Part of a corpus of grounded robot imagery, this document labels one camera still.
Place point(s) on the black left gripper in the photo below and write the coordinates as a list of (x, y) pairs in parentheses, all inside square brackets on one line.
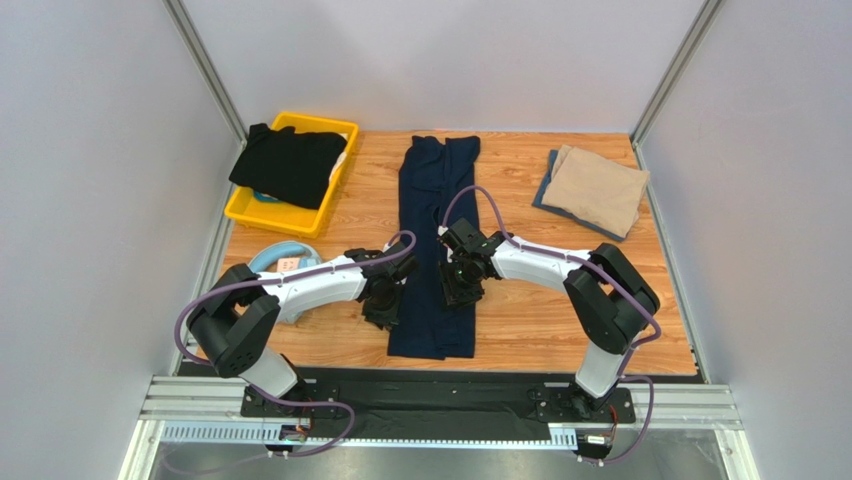
[(389, 317)]

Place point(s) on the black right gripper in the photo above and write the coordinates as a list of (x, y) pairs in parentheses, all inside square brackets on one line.
[(456, 292)]

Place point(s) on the light blue headphones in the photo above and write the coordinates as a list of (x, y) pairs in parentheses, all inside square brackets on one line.
[(265, 260)]

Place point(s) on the navy t shirt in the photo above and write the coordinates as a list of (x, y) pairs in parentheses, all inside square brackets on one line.
[(432, 173)]

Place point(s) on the pinkish cube power adapter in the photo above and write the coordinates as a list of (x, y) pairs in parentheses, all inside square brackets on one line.
[(288, 264)]

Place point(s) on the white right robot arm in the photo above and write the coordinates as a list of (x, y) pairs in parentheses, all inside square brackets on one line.
[(612, 301)]

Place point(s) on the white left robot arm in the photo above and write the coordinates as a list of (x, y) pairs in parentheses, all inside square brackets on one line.
[(228, 327)]

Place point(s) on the teal cloth in bin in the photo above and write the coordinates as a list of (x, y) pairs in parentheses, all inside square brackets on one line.
[(265, 198)]

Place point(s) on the black t shirt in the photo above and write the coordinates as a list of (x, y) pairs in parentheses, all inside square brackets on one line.
[(288, 166)]

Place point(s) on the beige folded t shirt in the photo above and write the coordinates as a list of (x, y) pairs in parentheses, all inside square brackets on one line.
[(596, 189)]

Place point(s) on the yellow plastic bin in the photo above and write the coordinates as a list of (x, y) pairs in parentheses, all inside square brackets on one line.
[(283, 217)]

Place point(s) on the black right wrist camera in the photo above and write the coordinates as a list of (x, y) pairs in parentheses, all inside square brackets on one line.
[(462, 238)]

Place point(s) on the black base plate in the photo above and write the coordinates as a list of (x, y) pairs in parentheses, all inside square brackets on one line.
[(398, 404)]

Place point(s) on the aluminium frame rail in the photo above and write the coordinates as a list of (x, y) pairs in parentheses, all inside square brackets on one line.
[(192, 427)]

